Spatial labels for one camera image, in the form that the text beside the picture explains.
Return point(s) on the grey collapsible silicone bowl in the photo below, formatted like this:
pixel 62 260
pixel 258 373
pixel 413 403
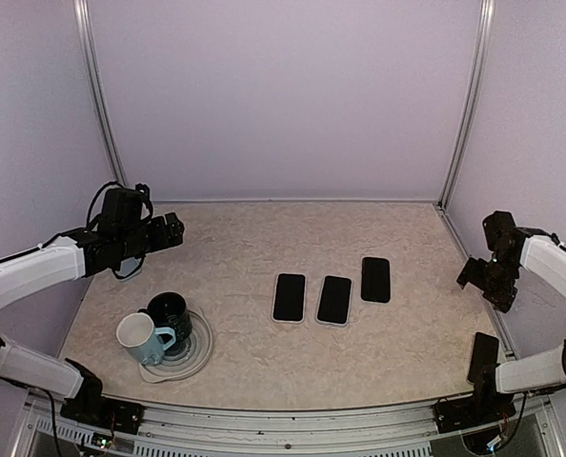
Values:
pixel 194 355

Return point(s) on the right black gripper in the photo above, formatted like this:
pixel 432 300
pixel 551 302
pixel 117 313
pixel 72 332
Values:
pixel 502 298

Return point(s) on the blue phone case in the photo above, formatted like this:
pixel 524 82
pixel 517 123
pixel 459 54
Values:
pixel 128 269

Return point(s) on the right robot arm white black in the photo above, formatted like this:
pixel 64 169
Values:
pixel 514 248

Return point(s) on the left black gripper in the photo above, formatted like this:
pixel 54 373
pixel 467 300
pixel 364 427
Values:
pixel 175 233

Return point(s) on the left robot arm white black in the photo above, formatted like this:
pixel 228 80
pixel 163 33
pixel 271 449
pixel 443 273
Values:
pixel 118 239

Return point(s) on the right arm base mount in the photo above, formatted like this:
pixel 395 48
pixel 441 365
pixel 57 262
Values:
pixel 485 405

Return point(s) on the left aluminium frame post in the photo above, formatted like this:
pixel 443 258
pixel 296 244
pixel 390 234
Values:
pixel 87 44

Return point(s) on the aluminium frame post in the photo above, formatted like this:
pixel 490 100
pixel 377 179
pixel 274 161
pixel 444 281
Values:
pixel 482 42
pixel 87 44

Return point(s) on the dark green mug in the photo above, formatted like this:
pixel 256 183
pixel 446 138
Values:
pixel 169 309

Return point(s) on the right aluminium frame post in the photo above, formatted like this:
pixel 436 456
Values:
pixel 482 42

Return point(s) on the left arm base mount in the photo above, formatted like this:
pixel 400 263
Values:
pixel 94 409

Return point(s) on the white-edged black smartphone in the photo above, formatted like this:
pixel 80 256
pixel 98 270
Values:
pixel 376 280

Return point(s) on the light blue mug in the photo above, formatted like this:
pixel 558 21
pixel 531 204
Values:
pixel 143 340

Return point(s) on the lavender phone case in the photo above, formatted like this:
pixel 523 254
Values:
pixel 333 324

